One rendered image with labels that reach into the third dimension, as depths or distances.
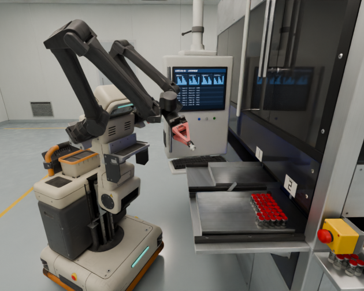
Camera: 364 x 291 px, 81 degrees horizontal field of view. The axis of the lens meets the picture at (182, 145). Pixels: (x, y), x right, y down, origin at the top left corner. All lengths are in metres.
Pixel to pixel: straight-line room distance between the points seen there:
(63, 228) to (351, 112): 1.49
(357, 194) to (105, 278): 1.35
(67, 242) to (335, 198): 1.42
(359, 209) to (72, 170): 1.41
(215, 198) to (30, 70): 6.63
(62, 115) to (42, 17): 2.43
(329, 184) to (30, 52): 6.99
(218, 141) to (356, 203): 1.08
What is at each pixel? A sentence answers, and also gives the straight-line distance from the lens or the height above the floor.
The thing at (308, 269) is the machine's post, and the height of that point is 0.79.
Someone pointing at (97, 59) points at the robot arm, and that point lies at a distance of 0.81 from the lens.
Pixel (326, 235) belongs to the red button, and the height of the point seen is 1.01.
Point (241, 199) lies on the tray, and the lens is 1.08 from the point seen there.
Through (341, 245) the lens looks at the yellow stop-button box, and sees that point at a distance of 0.81.
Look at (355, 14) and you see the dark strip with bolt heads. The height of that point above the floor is 1.60.
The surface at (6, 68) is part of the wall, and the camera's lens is 7.55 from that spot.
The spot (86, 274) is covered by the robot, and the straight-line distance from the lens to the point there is 1.64.
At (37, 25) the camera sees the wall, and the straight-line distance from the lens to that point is 7.06.
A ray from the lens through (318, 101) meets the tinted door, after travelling 0.85.
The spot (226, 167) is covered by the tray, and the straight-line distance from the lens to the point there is 1.38.
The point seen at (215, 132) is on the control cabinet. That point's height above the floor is 1.00.
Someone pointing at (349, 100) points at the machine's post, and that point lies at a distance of 0.73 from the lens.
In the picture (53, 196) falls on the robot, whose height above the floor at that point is 0.78.
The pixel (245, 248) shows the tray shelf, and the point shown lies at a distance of 0.85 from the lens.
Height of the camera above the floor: 1.47
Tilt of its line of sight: 20 degrees down
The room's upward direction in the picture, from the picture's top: straight up
